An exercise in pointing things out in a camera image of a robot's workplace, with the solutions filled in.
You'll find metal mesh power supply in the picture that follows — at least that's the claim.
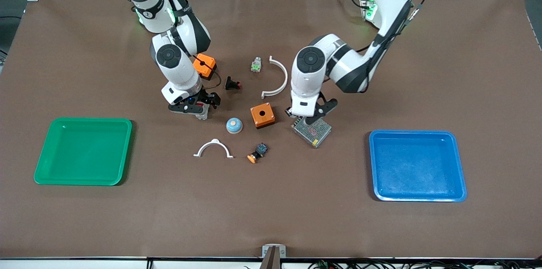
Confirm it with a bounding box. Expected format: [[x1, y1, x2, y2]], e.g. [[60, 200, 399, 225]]
[[291, 117, 332, 148]]

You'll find orange button box black base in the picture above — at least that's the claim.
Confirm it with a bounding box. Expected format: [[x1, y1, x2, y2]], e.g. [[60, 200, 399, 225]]
[[250, 103, 276, 129], [193, 53, 217, 80]]

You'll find large white half-round clamp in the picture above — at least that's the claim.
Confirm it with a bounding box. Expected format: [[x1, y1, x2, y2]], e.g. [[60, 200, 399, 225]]
[[261, 55, 288, 100]]

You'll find small white half-round clamp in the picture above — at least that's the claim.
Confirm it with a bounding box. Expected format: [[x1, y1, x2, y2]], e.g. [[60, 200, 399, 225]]
[[194, 139, 234, 159]]

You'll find orange mushroom push button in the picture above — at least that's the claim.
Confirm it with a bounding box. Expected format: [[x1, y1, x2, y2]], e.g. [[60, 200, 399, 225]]
[[247, 143, 268, 164]]

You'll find brown table mat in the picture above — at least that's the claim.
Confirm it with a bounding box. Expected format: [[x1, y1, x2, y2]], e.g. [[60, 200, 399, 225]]
[[0, 0, 542, 259]]

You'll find blue plastic tray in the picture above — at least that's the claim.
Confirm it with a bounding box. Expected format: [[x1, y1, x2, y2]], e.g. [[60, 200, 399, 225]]
[[368, 130, 468, 202]]

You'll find green plastic tray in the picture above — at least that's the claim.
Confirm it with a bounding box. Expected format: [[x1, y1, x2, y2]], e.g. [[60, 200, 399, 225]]
[[33, 117, 133, 186]]

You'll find grey metal table bracket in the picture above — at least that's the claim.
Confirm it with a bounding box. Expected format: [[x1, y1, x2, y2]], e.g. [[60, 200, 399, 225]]
[[262, 244, 286, 269]]

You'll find bundle of cables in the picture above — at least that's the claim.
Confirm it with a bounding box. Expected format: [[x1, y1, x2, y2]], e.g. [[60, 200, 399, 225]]
[[307, 260, 542, 269]]

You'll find white table edge rail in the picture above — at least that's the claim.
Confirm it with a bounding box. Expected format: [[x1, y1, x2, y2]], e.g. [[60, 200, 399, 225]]
[[0, 257, 542, 269]]

